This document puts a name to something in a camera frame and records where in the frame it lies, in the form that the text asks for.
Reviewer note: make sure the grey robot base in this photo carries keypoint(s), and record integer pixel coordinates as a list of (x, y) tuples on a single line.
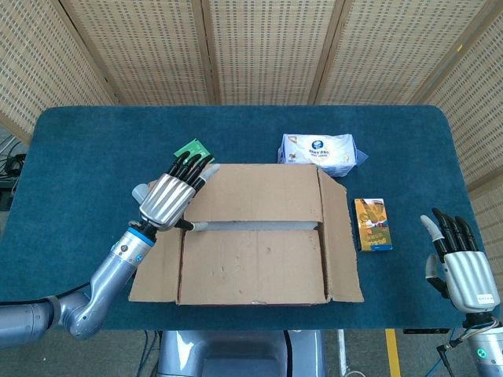
[(236, 353)]

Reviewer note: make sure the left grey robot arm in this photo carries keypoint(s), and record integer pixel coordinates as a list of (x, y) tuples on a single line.
[(110, 271)]

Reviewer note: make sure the green sachet packet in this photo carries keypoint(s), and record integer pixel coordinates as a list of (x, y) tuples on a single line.
[(188, 149)]

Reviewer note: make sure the white plastic squeeze bottle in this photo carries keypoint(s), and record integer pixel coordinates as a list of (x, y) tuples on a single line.
[(139, 192)]

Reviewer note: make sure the white blue tissue pack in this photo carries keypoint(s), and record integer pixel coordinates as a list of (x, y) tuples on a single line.
[(318, 153)]

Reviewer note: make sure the red taped cardboard box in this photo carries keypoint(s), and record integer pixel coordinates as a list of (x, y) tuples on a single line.
[(255, 267)]

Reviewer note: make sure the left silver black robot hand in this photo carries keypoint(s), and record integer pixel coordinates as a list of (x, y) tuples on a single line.
[(165, 200)]

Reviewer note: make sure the orange yellow printed carton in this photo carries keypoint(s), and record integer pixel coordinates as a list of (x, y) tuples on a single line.
[(373, 224)]

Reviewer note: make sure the woven wooden folding screen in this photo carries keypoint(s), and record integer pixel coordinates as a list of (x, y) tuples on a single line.
[(267, 47)]

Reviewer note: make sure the white foam insert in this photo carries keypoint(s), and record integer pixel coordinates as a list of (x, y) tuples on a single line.
[(255, 225)]

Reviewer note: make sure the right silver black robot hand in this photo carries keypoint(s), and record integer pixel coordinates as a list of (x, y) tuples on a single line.
[(469, 275)]

